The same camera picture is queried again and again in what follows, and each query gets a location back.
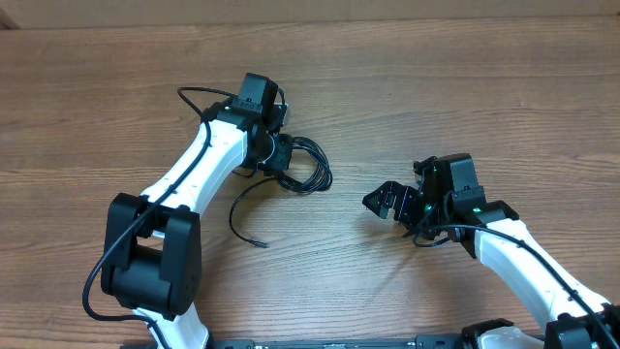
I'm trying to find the brown cardboard backdrop panel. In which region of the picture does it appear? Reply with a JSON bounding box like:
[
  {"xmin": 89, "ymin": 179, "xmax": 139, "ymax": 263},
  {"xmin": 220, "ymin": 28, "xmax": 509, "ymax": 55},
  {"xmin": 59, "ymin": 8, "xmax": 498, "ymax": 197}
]
[{"xmin": 1, "ymin": 0, "xmax": 619, "ymax": 29}]

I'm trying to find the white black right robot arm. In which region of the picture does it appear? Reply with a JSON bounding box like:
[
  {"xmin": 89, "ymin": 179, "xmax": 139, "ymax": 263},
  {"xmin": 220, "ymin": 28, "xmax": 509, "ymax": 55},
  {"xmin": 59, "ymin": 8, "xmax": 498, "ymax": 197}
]
[{"xmin": 362, "ymin": 153, "xmax": 619, "ymax": 348}]

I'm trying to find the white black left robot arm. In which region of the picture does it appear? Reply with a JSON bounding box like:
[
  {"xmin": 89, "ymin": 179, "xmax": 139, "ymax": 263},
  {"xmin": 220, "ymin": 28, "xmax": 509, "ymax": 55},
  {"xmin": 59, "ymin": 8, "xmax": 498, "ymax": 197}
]
[{"xmin": 93, "ymin": 73, "xmax": 292, "ymax": 348}]

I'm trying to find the black USB cable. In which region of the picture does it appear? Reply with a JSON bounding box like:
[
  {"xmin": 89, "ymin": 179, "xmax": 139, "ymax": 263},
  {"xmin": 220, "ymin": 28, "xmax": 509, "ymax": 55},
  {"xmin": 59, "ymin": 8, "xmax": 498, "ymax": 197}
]
[{"xmin": 228, "ymin": 135, "xmax": 334, "ymax": 249}]

